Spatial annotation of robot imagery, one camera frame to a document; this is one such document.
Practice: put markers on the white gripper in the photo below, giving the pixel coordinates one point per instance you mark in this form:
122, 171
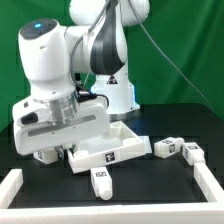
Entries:
90, 120

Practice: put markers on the white sheet with tags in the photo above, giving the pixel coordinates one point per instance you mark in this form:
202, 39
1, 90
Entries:
147, 144

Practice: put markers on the white U-shaped fence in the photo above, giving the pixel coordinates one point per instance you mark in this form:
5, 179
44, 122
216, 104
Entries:
209, 212

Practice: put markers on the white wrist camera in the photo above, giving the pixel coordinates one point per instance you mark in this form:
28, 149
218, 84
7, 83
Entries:
27, 112

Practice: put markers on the white square tabletop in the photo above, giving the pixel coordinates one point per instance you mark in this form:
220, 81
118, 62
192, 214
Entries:
120, 143

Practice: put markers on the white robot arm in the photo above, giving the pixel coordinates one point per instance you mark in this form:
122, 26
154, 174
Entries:
52, 116

